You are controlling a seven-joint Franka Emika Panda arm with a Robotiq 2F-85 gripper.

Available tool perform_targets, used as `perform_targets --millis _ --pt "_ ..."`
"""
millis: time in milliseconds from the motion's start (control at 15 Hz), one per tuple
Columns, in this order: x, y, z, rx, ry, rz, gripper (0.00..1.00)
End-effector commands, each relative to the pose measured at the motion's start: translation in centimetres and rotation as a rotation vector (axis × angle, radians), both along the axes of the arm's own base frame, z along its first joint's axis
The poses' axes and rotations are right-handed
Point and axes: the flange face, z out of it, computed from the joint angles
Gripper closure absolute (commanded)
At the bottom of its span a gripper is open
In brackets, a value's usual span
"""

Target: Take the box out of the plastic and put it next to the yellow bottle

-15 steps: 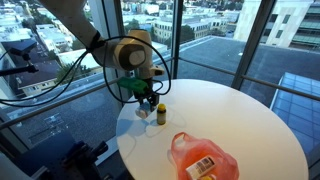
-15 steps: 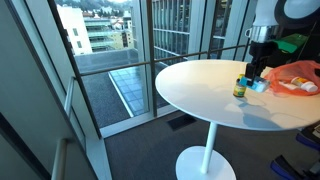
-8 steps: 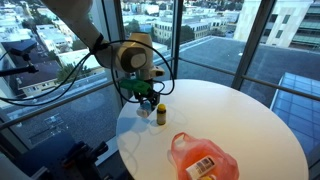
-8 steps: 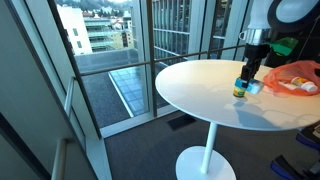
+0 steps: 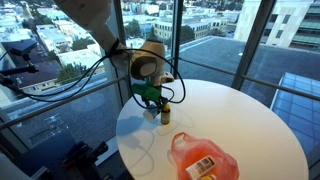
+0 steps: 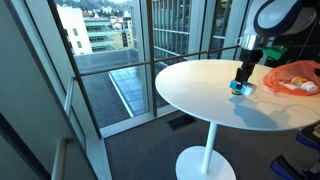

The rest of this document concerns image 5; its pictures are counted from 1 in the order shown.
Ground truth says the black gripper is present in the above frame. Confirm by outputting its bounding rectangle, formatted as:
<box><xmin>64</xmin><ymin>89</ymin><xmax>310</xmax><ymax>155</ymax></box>
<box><xmin>141</xmin><ymin>92</ymin><xmax>169</xmax><ymax>111</ymax></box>

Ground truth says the blue and white box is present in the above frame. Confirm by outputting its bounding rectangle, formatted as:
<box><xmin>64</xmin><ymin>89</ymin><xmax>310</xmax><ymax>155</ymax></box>
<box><xmin>142</xmin><ymin>104</ymin><xmax>160</xmax><ymax>121</ymax></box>

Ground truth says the yellow-lid supplement bottle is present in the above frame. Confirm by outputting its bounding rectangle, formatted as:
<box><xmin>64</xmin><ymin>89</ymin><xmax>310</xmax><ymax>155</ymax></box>
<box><xmin>160</xmin><ymin>103</ymin><xmax>172</xmax><ymax>126</ymax></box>

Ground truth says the white box with orange label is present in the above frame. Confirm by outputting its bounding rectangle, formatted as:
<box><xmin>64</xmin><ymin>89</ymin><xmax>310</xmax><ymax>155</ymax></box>
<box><xmin>185</xmin><ymin>154</ymin><xmax>218</xmax><ymax>180</ymax></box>

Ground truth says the orange plastic bag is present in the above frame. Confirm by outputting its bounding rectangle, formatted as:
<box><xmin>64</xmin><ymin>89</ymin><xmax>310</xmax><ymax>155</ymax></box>
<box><xmin>168</xmin><ymin>131</ymin><xmax>241</xmax><ymax>180</ymax></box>

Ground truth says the black cable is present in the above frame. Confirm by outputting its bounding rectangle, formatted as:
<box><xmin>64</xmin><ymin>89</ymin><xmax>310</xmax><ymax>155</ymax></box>
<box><xmin>0</xmin><ymin>47</ymin><xmax>187</xmax><ymax>110</ymax></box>

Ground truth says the dark metal window rail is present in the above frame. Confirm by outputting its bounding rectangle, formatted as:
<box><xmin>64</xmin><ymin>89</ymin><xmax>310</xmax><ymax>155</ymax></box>
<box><xmin>0</xmin><ymin>76</ymin><xmax>128</xmax><ymax>131</ymax></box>
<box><xmin>177</xmin><ymin>56</ymin><xmax>320</xmax><ymax>102</ymax></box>

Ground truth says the dark slanted window post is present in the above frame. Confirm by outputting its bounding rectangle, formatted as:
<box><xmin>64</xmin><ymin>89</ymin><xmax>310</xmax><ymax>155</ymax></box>
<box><xmin>230</xmin><ymin>0</ymin><xmax>278</xmax><ymax>91</ymax></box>

